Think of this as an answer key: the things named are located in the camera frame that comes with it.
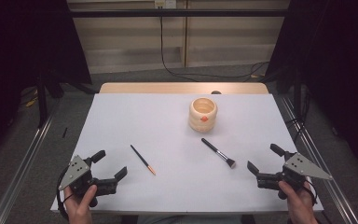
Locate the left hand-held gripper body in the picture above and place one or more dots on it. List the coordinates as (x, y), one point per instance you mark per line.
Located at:
(80, 177)

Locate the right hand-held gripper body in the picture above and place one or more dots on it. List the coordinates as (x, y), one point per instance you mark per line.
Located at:
(295, 174)

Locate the thin orange-tipped brush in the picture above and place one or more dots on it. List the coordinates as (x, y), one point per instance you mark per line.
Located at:
(143, 159)

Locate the cream ribbed brush pot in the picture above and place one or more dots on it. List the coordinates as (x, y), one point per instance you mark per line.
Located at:
(199, 123)

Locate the person's left hand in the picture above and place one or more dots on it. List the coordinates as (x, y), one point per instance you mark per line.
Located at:
(79, 205)

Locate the person's right hand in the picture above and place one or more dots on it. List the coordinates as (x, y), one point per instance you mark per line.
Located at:
(298, 202)

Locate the white table mat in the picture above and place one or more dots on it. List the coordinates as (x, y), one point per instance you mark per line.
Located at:
(155, 124)

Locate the dark round table grommet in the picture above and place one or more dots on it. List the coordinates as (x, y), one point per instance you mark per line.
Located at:
(216, 92)

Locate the wooden table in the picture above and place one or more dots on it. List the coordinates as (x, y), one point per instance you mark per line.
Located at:
(167, 88)

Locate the dark curtain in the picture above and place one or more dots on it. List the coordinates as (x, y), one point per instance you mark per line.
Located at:
(18, 46)
(338, 62)

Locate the aluminium floor rail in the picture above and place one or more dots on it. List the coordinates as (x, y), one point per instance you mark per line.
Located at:
(24, 161)
(341, 202)

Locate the black stand post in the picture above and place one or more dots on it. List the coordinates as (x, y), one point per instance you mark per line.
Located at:
(297, 93)
(42, 102)

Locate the black horizontal frame bar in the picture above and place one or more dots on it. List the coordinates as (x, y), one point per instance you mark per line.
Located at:
(199, 13)

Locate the white wall socket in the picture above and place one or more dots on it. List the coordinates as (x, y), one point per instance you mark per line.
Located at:
(165, 3)

